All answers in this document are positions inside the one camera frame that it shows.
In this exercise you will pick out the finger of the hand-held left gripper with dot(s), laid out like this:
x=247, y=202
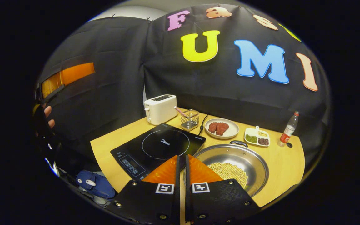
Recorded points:
x=73, y=73

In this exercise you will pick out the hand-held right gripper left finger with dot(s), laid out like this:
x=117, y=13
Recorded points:
x=177, y=187

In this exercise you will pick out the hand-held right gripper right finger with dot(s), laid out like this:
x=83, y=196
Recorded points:
x=187, y=187

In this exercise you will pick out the black induction cooktop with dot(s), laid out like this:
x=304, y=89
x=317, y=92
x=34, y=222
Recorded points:
x=155, y=147

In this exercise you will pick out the steel pot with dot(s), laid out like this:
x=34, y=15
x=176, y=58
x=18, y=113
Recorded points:
x=239, y=156

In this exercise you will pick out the pile of soybeans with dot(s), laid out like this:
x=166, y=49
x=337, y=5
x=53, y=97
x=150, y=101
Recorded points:
x=230, y=173

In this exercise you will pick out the blue shoe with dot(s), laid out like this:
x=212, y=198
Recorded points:
x=97, y=184

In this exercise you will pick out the raw red meat slices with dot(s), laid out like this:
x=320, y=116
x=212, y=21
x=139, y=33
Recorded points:
x=219, y=128

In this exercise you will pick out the white round plate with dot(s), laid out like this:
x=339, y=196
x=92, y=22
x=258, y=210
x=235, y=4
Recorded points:
x=233, y=129

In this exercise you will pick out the pink striped stick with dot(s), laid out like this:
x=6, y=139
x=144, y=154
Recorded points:
x=180, y=112

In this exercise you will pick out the white toaster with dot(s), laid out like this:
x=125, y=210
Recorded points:
x=161, y=109

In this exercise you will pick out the white divided dish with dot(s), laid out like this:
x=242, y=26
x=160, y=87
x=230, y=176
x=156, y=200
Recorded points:
x=256, y=139

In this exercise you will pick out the black backdrop cloth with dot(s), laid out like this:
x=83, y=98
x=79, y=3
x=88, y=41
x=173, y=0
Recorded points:
x=223, y=97

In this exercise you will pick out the clear plastic water bottle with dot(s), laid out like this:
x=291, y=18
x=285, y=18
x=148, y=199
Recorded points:
x=287, y=131

